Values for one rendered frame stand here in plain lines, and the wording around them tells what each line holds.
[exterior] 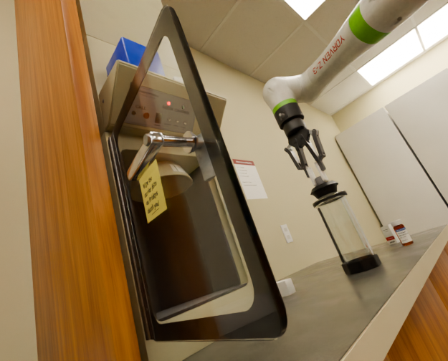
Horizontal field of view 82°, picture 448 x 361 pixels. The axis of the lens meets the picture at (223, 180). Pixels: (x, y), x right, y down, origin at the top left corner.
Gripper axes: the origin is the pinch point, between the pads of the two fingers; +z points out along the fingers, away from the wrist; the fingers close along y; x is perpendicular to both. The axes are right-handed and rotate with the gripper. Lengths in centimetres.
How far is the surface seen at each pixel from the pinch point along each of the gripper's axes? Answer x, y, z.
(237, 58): 78, -49, -139
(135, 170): -68, 7, 6
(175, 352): -56, -14, 29
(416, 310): -15.6, 12.5, 39.0
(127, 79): -58, -5, -23
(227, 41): 58, -41, -139
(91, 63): -61, -14, -36
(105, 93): -61, -10, -23
